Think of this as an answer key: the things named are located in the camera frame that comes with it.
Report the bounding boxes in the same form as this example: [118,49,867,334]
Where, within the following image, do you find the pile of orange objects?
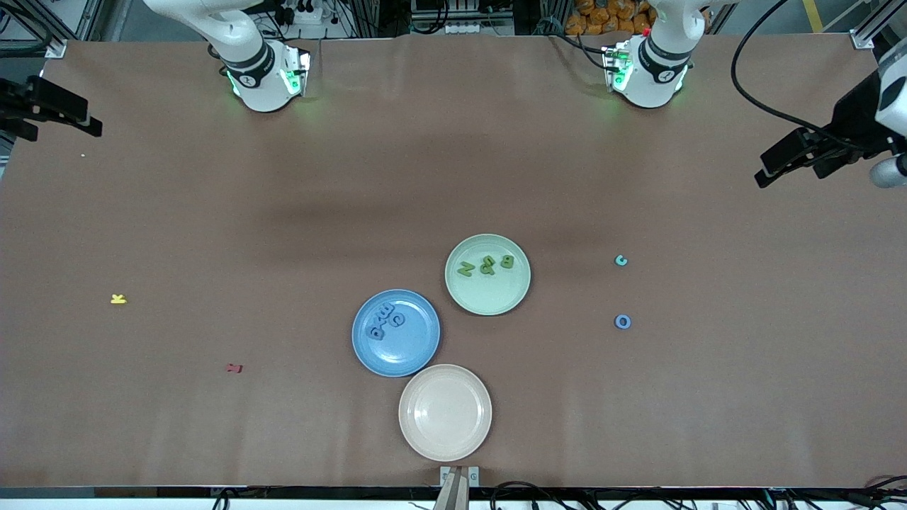
[565,0,656,36]

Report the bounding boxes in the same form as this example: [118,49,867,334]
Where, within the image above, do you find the white power strip with plugs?
[273,0,323,26]

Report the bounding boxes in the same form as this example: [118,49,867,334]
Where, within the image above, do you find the light green plate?
[444,233,531,317]

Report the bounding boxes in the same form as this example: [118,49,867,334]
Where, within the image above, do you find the blue plate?
[351,289,441,378]

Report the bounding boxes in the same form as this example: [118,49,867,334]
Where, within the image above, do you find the beige plate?
[398,363,492,463]

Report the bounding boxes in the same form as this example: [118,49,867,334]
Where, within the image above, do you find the aluminium frame profile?
[850,0,907,50]
[0,0,68,59]

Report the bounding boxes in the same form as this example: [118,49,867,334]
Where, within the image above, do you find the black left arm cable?
[732,0,844,135]

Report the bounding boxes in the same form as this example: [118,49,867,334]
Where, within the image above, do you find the grey metal bracket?
[439,465,480,488]

